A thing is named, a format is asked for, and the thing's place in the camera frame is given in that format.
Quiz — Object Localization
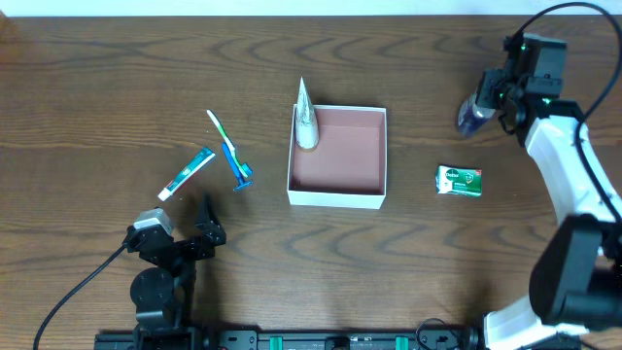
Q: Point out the clear bottle with blue liquid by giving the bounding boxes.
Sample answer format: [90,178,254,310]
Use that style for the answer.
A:
[457,93,496,138]

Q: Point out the green white toothpaste tube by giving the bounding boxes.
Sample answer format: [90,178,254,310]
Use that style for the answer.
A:
[157,148,216,201]

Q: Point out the green soap bar package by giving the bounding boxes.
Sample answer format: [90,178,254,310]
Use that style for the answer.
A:
[435,165,482,197]

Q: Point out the white patterned cream tube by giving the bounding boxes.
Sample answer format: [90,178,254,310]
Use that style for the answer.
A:
[294,78,319,151]

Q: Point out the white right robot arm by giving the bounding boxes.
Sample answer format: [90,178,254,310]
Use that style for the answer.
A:
[476,33,621,349]

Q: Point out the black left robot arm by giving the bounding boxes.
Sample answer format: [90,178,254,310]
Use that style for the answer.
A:
[122,195,226,330]

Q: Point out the blue disposable razor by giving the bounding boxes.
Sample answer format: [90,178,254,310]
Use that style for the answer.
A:
[222,143,253,192]

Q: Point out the green white toothbrush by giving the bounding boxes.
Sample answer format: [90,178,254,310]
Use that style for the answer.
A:
[206,109,253,178]

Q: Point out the white box with pink interior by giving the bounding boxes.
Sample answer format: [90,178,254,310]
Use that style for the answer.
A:
[286,105,388,210]

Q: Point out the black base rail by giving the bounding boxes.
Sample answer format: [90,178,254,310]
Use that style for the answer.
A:
[93,321,485,350]

